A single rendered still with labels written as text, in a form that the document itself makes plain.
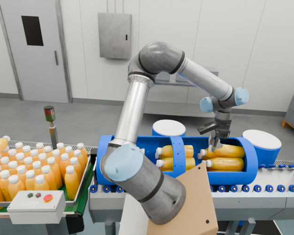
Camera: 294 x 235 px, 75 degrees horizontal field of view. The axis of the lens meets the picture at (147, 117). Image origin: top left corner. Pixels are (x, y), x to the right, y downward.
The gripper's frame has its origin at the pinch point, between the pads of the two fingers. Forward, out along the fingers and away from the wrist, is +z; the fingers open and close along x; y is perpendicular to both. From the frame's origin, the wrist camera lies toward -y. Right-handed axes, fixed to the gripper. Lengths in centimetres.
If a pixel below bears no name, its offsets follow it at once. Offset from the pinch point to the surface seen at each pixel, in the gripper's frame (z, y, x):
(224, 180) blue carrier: 12.1, 5.6, -13.8
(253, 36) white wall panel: -52, 183, 306
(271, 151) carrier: 17, 57, 21
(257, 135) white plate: 14, 57, 40
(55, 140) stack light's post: 19, -104, 34
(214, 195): 25.9, 3.6, -11.4
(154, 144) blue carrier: 7.4, -31.4, 13.5
